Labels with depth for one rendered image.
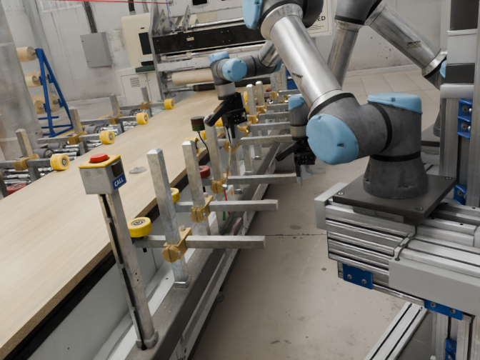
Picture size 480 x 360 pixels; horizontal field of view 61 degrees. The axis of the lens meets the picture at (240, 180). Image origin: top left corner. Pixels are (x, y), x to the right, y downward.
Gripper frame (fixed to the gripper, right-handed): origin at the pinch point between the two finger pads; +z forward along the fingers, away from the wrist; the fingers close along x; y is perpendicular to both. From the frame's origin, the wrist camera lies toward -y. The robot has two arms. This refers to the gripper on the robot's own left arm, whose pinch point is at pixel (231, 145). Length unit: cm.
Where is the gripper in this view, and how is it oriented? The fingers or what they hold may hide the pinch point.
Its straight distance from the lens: 163.7
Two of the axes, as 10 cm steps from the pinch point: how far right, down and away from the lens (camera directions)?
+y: 9.0, -3.1, 2.9
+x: -3.8, -2.8, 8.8
